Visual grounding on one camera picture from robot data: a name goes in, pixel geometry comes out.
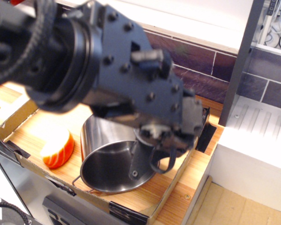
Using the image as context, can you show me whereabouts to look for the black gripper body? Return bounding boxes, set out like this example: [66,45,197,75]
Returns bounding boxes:
[80,0,203,154]

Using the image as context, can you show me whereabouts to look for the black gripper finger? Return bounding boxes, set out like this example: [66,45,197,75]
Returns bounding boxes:
[129,141,155,180]

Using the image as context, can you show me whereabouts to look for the stainless steel metal pot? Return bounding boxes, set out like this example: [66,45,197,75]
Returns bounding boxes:
[72,116,176,194]

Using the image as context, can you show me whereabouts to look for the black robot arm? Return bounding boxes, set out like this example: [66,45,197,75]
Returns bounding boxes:
[0,0,203,179]

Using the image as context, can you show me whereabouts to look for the cardboard fence with black tape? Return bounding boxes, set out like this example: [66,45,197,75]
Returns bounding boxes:
[0,93,217,225]

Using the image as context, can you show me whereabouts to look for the orange salmon sushi toy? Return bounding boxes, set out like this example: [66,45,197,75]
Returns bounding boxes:
[40,128,74,169]

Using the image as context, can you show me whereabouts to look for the white dish drying rack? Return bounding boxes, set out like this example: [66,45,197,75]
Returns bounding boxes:
[219,97,281,169]

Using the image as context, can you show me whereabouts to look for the dark grey vertical post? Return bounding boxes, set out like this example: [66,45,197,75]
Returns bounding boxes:
[219,0,264,126]

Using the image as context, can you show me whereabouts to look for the cables behind white frame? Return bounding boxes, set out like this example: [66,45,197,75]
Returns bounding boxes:
[257,0,281,51]

